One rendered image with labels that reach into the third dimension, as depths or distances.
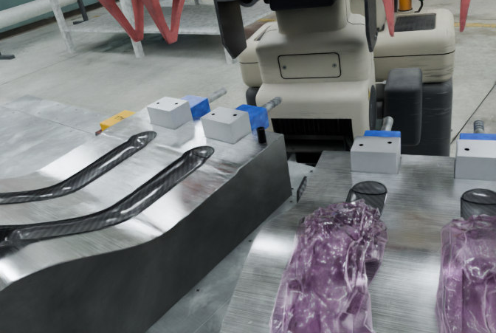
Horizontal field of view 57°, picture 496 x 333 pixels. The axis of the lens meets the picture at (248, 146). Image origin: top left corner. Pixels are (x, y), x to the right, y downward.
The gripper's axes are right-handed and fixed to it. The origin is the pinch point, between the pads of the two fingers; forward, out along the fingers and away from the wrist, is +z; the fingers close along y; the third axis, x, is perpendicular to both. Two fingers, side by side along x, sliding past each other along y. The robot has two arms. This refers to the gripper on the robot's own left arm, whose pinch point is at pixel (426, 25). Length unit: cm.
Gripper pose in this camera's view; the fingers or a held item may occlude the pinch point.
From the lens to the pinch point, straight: 53.7
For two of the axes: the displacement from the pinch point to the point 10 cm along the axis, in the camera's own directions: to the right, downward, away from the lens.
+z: 0.0, 10.0, 0.5
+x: 3.7, -0.5, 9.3
